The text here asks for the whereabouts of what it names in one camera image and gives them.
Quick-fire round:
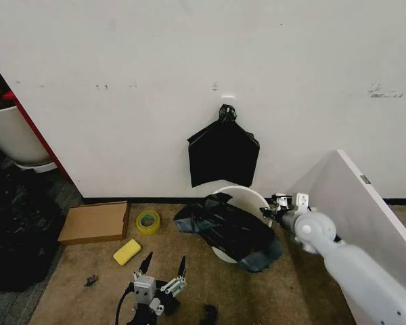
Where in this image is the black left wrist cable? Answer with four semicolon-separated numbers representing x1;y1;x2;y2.
114;282;137;325

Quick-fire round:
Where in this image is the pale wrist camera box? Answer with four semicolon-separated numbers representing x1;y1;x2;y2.
133;275;156;305
271;192;289;208

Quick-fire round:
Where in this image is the black plastic sheet pile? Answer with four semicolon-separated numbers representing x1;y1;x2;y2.
0;165;68;294

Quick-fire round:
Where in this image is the white plant pot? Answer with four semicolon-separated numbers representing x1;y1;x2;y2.
0;84;52;164

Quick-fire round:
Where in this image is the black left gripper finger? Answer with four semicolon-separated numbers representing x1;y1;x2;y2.
132;251;154;282
160;255;187;295

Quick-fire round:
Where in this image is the black garbage bag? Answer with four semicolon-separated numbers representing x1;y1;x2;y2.
173;192;285;274

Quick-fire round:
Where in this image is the yellow tape roll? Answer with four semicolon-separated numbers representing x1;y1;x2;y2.
135;209;162;236

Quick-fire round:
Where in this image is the flat brown cardboard box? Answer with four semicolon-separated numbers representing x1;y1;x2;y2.
57;201;131;246

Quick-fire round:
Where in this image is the white flat board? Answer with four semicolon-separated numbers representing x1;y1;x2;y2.
286;149;406;325

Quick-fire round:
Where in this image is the black knotted hanging bag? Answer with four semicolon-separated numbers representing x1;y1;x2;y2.
187;104;261;189

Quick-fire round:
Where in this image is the white pot saucer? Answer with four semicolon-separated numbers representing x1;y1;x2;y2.
12;160;58;175

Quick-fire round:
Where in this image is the white round trash bin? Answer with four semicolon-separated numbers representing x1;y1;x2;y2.
209;185;273;265

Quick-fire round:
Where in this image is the yellow sponge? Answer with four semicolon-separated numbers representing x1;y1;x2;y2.
112;238;142;267

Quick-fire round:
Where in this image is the black crumpled plastic scrap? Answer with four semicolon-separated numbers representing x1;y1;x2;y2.
199;303;219;323

